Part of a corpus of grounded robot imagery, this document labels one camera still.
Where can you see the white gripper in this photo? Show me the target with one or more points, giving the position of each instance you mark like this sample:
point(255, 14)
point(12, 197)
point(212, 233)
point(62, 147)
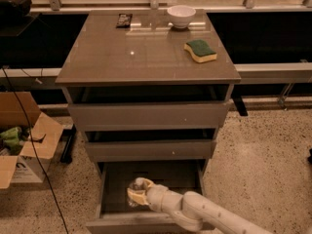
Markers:
point(156, 196)

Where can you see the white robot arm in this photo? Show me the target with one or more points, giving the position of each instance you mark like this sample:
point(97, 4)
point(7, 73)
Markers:
point(189, 210)

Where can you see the grey bottom drawer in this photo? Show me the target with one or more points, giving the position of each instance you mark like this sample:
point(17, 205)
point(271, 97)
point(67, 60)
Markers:
point(114, 213)

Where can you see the grey drawer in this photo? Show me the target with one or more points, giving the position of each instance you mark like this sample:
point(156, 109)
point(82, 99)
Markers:
point(150, 145)
point(114, 213)
point(151, 107)

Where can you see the grey middle drawer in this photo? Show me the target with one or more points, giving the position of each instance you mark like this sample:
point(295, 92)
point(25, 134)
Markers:
point(150, 145)

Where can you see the grey top drawer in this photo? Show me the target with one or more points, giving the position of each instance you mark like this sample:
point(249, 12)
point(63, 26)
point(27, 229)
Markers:
point(151, 107)

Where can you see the grey drawer cabinet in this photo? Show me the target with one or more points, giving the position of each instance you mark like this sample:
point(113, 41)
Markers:
point(149, 52)

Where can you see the black table leg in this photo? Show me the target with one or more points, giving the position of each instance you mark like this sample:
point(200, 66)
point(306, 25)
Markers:
point(68, 137)

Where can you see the open cardboard box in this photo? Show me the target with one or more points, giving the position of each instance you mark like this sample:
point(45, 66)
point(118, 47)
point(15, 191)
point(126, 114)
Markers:
point(30, 166)

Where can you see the green item in box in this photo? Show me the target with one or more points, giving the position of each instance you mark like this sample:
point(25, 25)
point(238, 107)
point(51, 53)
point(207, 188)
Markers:
point(13, 140)

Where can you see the green yellow sponge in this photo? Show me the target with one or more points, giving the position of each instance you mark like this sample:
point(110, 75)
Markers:
point(200, 51)

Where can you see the white ceramic bowl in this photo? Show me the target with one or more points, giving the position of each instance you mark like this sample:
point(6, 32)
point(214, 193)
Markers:
point(180, 16)

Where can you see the black object on shelf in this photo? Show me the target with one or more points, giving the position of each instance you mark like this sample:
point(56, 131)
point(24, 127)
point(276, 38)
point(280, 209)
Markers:
point(14, 9)

